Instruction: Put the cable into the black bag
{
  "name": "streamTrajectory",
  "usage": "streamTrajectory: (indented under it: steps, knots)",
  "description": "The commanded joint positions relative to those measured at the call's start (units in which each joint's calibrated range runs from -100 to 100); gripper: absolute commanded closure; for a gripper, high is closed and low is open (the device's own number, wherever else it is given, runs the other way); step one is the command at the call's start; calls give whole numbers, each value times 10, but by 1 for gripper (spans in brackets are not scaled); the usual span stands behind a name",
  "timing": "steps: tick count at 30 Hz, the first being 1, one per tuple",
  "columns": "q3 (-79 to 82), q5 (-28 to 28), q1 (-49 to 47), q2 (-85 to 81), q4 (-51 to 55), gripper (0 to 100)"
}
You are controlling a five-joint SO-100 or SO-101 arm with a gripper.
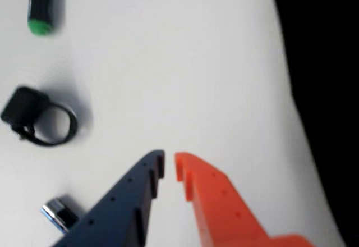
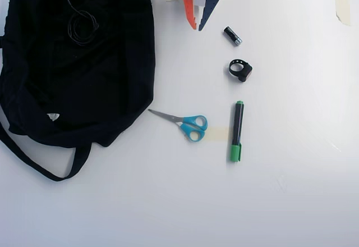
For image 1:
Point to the black silver flash drive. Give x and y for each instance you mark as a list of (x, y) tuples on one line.
[(60, 214)]

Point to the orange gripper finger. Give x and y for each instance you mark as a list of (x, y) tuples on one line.
[(224, 207)]

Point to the green black marker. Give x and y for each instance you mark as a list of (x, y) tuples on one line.
[(46, 2)]

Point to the grey-blue gripper finger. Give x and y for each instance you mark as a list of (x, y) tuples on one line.
[(115, 207)]

